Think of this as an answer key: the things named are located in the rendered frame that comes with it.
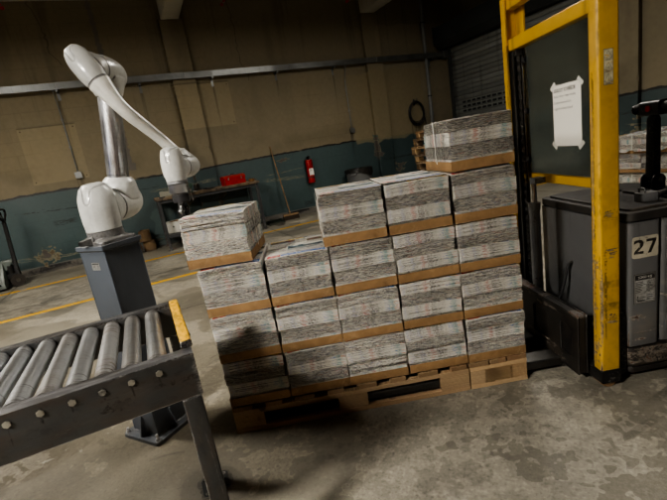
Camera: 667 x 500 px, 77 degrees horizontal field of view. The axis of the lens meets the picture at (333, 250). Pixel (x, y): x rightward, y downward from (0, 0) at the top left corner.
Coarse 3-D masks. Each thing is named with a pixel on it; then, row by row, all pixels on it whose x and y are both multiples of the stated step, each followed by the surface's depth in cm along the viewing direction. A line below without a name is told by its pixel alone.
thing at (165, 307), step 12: (132, 312) 151; (144, 312) 150; (168, 312) 154; (84, 324) 147; (96, 324) 145; (120, 324) 148; (144, 324) 151; (168, 324) 154; (48, 336) 141; (60, 336) 140; (120, 336) 148; (144, 336) 152; (168, 336) 155; (0, 348) 137; (12, 348) 135; (36, 348) 138; (96, 348) 146; (120, 348) 149; (72, 360) 143
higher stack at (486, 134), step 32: (448, 128) 179; (480, 128) 181; (448, 160) 186; (480, 192) 186; (512, 192) 188; (480, 224) 190; (512, 224) 191; (480, 256) 193; (480, 288) 196; (512, 288) 198; (480, 320) 200; (512, 320) 201; (480, 352) 204; (480, 384) 208
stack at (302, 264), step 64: (256, 256) 194; (320, 256) 188; (384, 256) 190; (448, 256) 192; (256, 320) 192; (320, 320) 194; (384, 320) 197; (256, 384) 199; (384, 384) 204; (448, 384) 206
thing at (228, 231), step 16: (240, 208) 186; (192, 224) 180; (208, 224) 181; (224, 224) 181; (240, 224) 181; (192, 240) 182; (208, 240) 183; (224, 240) 183; (240, 240) 183; (192, 256) 184; (208, 256) 184
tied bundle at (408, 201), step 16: (384, 192) 185; (400, 192) 184; (416, 192) 185; (432, 192) 185; (448, 192) 186; (384, 208) 193; (400, 208) 185; (416, 208) 186; (432, 208) 186; (448, 208) 187
